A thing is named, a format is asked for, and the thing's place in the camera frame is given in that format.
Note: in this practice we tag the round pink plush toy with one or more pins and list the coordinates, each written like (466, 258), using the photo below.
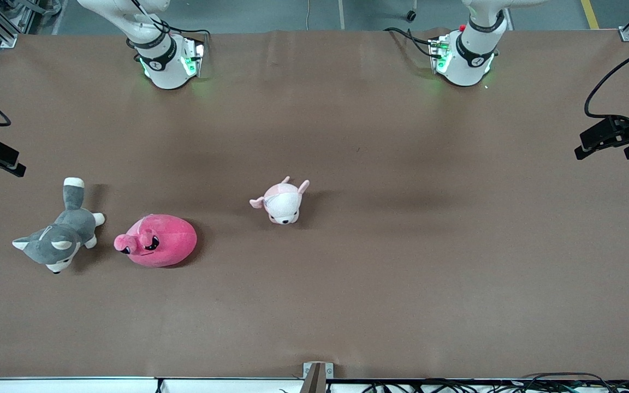
(164, 243)

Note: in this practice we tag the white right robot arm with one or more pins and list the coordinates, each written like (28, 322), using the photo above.
(167, 71)

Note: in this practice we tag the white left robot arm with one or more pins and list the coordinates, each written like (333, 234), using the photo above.
(464, 68)

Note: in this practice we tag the metal arm base connector box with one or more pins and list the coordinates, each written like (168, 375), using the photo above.
(439, 54)
(195, 57)

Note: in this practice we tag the grey white husky plush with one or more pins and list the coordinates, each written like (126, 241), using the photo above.
(58, 243)

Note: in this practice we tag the black caster wheel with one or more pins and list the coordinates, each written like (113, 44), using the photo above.
(411, 15)

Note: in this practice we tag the light pink puppy plush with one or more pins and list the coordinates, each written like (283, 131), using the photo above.
(283, 204)

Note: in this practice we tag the brown table mat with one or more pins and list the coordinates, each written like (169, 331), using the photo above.
(347, 300)

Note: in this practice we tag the metal table edge bracket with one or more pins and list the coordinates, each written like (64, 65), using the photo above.
(318, 376)

